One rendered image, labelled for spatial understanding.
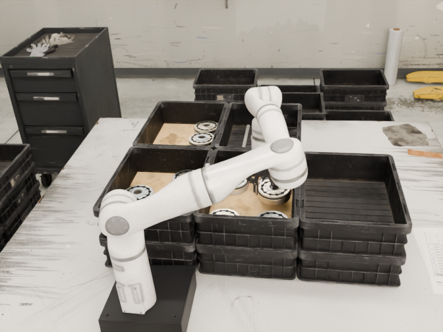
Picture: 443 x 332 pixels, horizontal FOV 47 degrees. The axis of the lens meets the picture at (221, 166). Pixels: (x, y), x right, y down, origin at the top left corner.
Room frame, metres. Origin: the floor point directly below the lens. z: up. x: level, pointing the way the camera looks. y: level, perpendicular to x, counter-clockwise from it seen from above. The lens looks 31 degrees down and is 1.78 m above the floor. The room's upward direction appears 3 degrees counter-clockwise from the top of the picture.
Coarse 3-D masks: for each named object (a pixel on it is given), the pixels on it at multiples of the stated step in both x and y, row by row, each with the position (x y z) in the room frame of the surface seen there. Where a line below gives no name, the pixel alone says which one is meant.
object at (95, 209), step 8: (128, 152) 1.56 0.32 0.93; (208, 152) 1.53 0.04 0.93; (208, 160) 1.47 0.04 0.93; (120, 168) 1.45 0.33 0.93; (112, 176) 1.40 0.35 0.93; (104, 192) 1.31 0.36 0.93; (96, 208) 1.22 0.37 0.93; (96, 216) 1.21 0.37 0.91; (184, 216) 1.17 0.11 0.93; (192, 216) 1.18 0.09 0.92
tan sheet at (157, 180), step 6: (138, 174) 1.57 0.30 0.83; (144, 174) 1.57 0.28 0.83; (150, 174) 1.57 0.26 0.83; (156, 174) 1.57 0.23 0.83; (162, 174) 1.56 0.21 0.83; (168, 174) 1.56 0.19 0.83; (174, 174) 1.56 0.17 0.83; (138, 180) 1.53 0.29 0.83; (144, 180) 1.52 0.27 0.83; (150, 180) 1.52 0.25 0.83; (156, 180) 1.52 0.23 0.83; (162, 180) 1.52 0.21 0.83; (168, 180) 1.52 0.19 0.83; (150, 186) 1.48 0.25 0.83; (156, 186) 1.48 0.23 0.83; (162, 186) 1.48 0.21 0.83
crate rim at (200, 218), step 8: (216, 152) 1.53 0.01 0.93; (240, 152) 1.53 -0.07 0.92; (296, 192) 1.26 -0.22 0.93; (296, 200) 1.24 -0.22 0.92; (296, 208) 1.18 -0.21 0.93; (200, 216) 1.16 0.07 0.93; (208, 216) 1.16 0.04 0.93; (216, 216) 1.16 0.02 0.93; (224, 216) 1.16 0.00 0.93; (232, 216) 1.15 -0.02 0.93; (240, 216) 1.15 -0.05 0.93; (248, 216) 1.15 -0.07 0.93; (296, 216) 1.14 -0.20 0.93; (224, 224) 1.15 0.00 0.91; (232, 224) 1.15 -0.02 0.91; (240, 224) 1.14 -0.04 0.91; (248, 224) 1.14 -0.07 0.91; (256, 224) 1.13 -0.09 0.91; (264, 224) 1.13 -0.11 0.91; (272, 224) 1.13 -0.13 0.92; (280, 224) 1.12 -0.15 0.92; (288, 224) 1.12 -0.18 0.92; (296, 224) 1.12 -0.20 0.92
